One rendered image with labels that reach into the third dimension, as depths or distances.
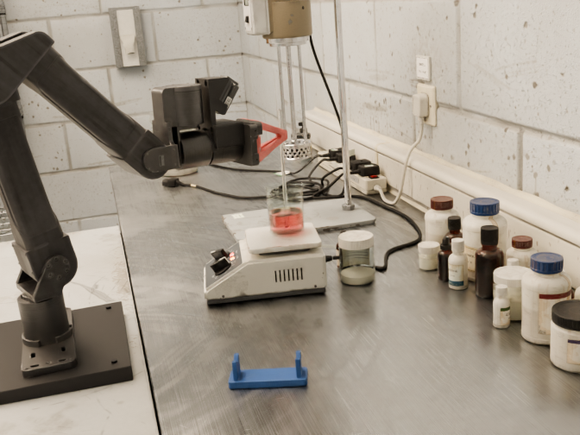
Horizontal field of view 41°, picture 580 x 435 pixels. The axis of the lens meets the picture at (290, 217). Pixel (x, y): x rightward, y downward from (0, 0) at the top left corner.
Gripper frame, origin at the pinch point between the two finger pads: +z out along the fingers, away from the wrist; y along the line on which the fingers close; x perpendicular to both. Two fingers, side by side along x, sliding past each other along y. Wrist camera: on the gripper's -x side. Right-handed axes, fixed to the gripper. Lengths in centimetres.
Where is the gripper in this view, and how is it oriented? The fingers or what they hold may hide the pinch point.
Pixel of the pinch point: (281, 135)
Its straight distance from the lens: 128.1
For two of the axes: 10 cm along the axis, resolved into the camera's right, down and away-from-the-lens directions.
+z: 8.2, -1.9, 5.4
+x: 0.5, 9.6, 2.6
